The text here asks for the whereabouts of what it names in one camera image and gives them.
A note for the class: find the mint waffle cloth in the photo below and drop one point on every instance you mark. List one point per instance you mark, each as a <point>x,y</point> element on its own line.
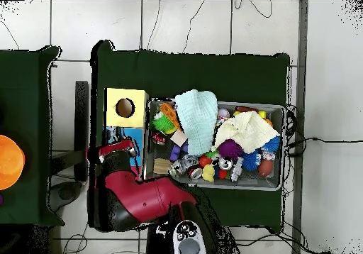
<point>198,120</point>

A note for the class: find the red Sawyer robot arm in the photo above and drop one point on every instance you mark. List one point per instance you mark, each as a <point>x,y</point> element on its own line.
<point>141,197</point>

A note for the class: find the wooden three-hole box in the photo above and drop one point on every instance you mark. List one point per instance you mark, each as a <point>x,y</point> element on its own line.
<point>136,115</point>

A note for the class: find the black upright panel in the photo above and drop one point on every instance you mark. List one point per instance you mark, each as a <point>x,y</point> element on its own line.
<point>81,123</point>

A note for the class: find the green spiky toy with eyes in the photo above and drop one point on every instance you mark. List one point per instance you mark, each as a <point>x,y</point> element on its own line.
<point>164,123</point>

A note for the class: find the orange plastic grid toy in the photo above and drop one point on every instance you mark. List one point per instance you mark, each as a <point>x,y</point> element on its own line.
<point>169,111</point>

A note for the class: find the plain wooden block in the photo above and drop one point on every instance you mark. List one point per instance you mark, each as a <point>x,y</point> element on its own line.
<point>178,137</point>

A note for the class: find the grey rounded base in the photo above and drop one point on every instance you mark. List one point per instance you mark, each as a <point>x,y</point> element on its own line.
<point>65,193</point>

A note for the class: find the dark green table cloth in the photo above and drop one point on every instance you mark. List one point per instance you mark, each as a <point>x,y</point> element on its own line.
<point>25,95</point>
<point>198,75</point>

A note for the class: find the orange round object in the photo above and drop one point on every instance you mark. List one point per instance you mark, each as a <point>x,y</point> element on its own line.
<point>11,163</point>

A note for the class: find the white baseball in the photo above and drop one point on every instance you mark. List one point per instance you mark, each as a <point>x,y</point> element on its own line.
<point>223,113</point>

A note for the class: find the purple spiky ball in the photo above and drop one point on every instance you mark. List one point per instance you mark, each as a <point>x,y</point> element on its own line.
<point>230,149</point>

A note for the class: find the cream waffle cloth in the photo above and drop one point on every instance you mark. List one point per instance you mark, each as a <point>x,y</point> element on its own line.
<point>249,132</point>

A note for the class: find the blue spiky ball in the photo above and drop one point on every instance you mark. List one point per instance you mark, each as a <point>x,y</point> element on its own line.
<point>251,161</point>

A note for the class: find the reddish brown ball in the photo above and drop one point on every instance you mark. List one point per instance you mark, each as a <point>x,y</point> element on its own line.
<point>265,167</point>

